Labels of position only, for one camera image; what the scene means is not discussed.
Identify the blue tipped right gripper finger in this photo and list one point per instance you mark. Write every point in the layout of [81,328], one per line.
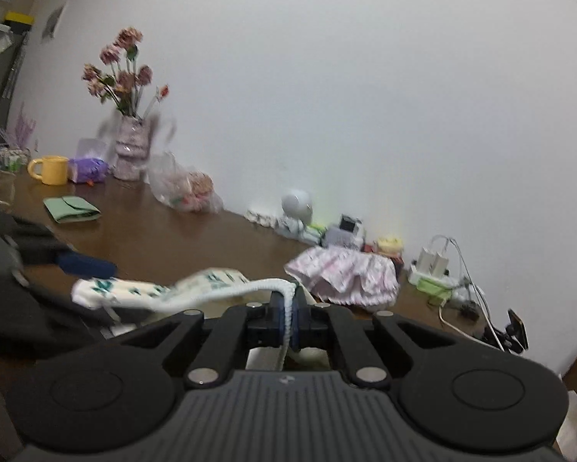
[78,264]

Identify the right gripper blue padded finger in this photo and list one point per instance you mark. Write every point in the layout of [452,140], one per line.
[277,319]
[300,320]

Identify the white teal floral cloth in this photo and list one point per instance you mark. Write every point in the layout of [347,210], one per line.
[135,303]

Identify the green folded pouch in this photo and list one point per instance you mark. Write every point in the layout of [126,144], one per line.
[71,209]

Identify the pink white ruffled dress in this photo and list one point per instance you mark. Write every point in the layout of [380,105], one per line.
[346,277]

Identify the purple tissue pack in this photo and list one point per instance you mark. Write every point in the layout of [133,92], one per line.
[87,170]

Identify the yellow mug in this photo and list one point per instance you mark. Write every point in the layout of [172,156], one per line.
[50,170]

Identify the white round desk lamp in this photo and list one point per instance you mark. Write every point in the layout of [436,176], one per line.
[296,214]

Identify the small grey box with screen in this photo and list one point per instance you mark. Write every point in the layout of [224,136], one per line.
[348,233]

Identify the clear plastic snack bag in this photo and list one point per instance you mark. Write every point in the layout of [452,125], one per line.
[182,189]

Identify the pink patterned vase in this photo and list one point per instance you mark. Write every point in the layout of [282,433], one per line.
[131,148]

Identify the white power strip with chargers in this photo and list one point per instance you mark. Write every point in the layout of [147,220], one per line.
[441,274]

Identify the pink artificial flower bouquet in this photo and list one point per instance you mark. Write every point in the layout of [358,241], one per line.
[125,80]

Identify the grey cabinet with yellow box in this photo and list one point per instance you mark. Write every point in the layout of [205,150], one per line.
[14,31]

